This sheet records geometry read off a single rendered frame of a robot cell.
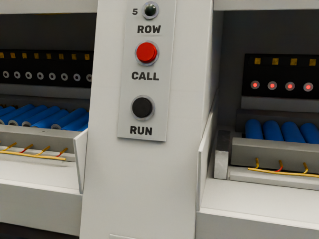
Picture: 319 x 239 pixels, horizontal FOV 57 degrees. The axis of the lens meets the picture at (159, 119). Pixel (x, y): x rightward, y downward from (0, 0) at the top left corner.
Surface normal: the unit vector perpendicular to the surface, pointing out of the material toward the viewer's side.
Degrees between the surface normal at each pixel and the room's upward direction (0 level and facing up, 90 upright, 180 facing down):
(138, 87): 90
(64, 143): 111
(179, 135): 90
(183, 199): 90
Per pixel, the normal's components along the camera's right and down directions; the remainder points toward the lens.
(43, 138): -0.25, 0.33
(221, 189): -0.01, -0.94
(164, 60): -0.24, -0.03
